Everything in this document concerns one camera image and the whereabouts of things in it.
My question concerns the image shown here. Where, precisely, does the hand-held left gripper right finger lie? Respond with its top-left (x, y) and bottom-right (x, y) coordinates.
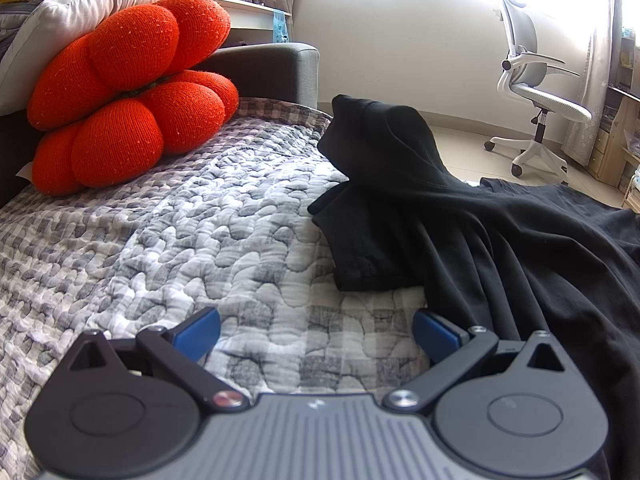
top-left (382, 309), bottom-right (576, 413)

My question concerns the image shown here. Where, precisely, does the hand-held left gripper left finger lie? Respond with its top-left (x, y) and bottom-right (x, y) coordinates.
top-left (65, 307), bottom-right (251, 413)

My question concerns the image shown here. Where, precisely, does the black t-shirt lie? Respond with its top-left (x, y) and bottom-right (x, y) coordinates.
top-left (307, 94), bottom-right (640, 480)

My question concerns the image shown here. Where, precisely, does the grey checked quilt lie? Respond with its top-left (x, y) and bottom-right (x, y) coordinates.
top-left (0, 96), bottom-right (436, 480)

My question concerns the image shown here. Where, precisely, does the orange pumpkin cushion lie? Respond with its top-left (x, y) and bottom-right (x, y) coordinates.
top-left (27, 0), bottom-right (240, 197)

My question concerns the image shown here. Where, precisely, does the wooden desk with shelves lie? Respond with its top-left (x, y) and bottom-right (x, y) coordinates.
top-left (590, 25), bottom-right (640, 211)

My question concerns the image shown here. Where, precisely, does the white office chair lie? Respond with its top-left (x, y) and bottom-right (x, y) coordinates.
top-left (484, 0), bottom-right (607, 186)

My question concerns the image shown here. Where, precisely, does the blue plastic bag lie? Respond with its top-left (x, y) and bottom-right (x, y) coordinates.
top-left (270, 10), bottom-right (291, 44)

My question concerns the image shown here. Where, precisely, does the grey window curtain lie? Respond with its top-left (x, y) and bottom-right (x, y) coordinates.
top-left (560, 0), bottom-right (626, 166)

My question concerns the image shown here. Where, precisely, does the white desk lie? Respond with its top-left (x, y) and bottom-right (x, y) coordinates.
top-left (202, 0), bottom-right (293, 47)

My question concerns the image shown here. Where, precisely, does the white and grey pillow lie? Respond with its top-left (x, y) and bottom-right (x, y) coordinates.
top-left (0, 0), bottom-right (201, 116)

